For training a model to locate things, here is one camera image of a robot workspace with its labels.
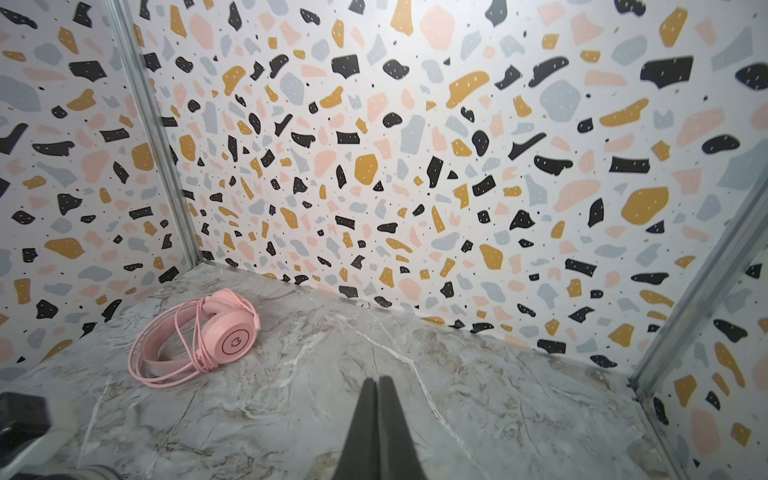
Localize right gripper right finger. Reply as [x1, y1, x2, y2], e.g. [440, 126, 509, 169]
[377, 376, 426, 480]

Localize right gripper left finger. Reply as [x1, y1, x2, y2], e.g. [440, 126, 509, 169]
[332, 378, 380, 480]

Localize pink headphones with cable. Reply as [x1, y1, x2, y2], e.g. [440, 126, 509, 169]
[127, 289, 261, 389]

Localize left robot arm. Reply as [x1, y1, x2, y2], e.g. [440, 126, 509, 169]
[1, 391, 122, 480]

